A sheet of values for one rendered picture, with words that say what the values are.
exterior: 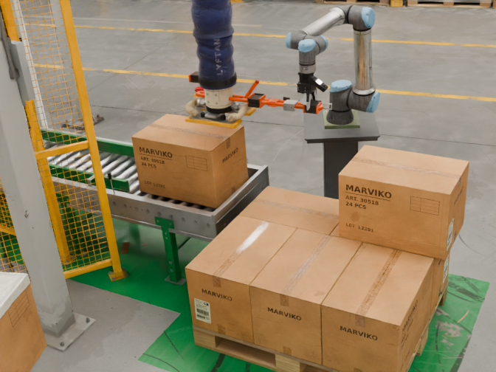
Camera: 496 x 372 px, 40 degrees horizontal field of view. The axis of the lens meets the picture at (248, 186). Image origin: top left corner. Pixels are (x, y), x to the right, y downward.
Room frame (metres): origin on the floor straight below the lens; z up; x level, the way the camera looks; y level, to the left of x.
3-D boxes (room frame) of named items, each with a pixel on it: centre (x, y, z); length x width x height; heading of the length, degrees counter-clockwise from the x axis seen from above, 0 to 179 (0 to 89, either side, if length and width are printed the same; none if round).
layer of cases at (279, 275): (3.16, -0.39, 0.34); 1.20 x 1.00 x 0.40; 59
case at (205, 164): (3.96, 0.35, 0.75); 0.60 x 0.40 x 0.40; 59
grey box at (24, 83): (3.36, 1.15, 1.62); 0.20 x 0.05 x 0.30; 59
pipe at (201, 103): (3.82, 0.13, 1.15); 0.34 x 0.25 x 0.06; 62
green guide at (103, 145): (4.77, 1.22, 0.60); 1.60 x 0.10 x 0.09; 59
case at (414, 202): (3.24, -0.85, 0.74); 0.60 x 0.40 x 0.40; 59
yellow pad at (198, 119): (3.74, 0.17, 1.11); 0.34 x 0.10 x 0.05; 62
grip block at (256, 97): (3.70, -0.09, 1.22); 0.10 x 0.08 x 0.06; 152
